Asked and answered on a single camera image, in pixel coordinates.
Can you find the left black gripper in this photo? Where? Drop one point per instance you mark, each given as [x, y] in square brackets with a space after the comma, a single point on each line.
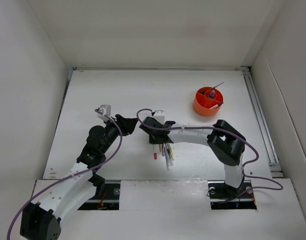
[127, 124]

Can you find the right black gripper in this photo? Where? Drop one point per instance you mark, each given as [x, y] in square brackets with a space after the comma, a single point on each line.
[153, 140]

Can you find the black-handled scissors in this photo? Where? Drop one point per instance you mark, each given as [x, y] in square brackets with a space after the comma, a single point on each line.
[203, 91]

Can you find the purple-capped white marker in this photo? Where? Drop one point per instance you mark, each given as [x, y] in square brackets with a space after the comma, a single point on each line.
[216, 105]

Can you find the small blue-capped glue bottle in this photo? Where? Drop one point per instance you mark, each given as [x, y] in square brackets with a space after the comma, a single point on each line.
[212, 94]

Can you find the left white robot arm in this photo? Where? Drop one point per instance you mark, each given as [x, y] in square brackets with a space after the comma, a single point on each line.
[43, 220]

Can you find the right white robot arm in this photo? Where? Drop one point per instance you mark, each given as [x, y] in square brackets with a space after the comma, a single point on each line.
[225, 142]

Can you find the black thin pen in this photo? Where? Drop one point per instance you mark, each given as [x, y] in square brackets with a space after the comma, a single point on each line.
[163, 150]

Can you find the yellow highlighter pen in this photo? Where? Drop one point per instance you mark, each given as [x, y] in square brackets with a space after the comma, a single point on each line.
[170, 151]

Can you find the green-capped pen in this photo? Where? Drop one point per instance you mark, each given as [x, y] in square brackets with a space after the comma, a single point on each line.
[171, 163]

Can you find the orange round organizer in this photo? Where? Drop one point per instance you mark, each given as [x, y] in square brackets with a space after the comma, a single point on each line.
[202, 103]

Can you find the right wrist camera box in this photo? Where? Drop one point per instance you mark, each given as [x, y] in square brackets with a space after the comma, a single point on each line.
[159, 115]

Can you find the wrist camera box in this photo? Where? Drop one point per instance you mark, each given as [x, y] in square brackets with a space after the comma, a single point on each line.
[103, 111]
[159, 115]

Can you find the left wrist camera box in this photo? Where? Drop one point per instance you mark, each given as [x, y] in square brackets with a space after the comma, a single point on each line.
[103, 111]

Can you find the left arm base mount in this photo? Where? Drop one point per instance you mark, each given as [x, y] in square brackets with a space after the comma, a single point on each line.
[108, 201]

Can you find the aluminium side rail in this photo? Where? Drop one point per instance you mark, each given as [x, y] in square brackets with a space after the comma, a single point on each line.
[273, 161]

